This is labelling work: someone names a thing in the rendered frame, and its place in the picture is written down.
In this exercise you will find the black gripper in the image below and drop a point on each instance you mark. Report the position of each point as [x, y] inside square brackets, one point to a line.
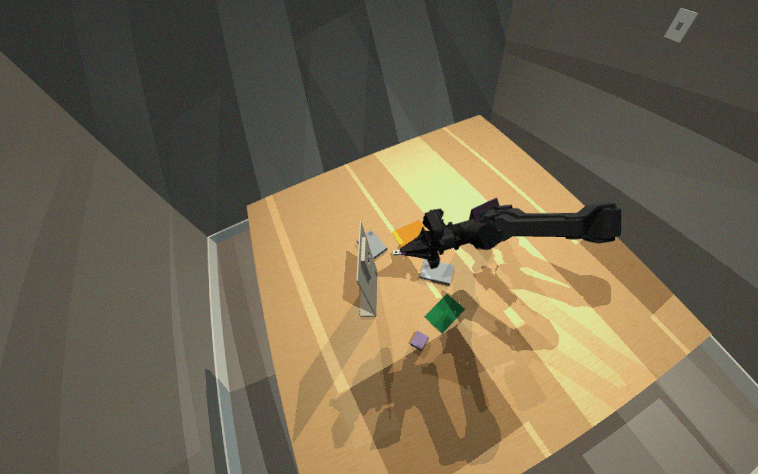
[429, 243]

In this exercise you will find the grey panel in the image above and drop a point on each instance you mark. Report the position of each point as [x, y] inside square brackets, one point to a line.
[366, 277]

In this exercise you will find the green flat square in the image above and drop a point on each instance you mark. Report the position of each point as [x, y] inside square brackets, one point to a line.
[444, 313]

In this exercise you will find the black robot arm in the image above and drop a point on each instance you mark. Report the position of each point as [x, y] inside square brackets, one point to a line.
[594, 223]

